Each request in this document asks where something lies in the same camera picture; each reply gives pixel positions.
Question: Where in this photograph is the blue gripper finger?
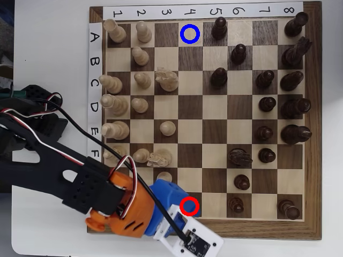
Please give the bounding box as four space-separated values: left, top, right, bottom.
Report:
178 191 201 218

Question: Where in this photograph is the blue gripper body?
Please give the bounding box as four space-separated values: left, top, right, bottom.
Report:
144 178 190 239

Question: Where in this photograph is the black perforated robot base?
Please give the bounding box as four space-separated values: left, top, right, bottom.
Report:
0 84 69 147

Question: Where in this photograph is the light wooden pawn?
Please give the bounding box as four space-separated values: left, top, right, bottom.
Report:
130 97 150 114
135 20 153 43
156 171 174 185
130 46 150 67
133 71 153 90
132 148 151 163
159 120 177 137

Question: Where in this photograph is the light wooden knight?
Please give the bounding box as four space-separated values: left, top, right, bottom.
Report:
154 66 180 93
146 148 173 169

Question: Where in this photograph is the dark wooden pawn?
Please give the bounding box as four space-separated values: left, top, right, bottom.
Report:
257 148 277 164
230 43 247 65
256 125 274 142
255 70 275 90
210 67 228 89
227 196 245 214
233 173 251 191
258 96 277 113
211 16 228 41

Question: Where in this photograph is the dark wooden knight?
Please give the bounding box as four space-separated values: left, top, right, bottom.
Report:
281 36 313 69
227 148 254 169

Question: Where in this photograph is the light wooden bishop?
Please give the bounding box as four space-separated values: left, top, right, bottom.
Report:
102 145 127 164
98 74 123 95

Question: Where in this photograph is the light wooden king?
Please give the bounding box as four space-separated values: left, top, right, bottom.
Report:
100 120 131 141

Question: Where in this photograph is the wooden chessboard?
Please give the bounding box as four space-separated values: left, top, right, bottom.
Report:
86 1 322 241

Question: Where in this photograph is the dark wooden rook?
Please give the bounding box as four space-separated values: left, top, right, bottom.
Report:
277 199 301 221
284 11 310 38

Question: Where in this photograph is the light wooden queen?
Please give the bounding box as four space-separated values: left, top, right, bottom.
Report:
99 93 129 117

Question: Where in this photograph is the dark wooden king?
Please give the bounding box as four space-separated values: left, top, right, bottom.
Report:
280 124 313 146

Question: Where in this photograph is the white paper strip with letters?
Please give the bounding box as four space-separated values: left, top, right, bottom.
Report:
87 21 103 164

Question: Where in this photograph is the dark wooden queen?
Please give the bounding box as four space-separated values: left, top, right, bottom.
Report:
280 97 312 120

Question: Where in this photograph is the dark wooden bishop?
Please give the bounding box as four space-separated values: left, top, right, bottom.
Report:
279 71 305 92

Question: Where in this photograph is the light wooden rook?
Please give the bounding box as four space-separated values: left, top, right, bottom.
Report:
103 18 128 44

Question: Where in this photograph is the white paper strip with numbers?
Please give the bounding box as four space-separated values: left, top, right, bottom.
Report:
102 2 304 21

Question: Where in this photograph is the black camera cable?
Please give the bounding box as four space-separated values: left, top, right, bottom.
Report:
40 99 193 243

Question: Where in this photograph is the white camera mount with board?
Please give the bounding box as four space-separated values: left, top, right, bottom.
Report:
152 203 225 256

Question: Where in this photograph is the red white servo cable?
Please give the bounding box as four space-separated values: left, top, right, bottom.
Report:
25 92 64 118
0 108 139 217

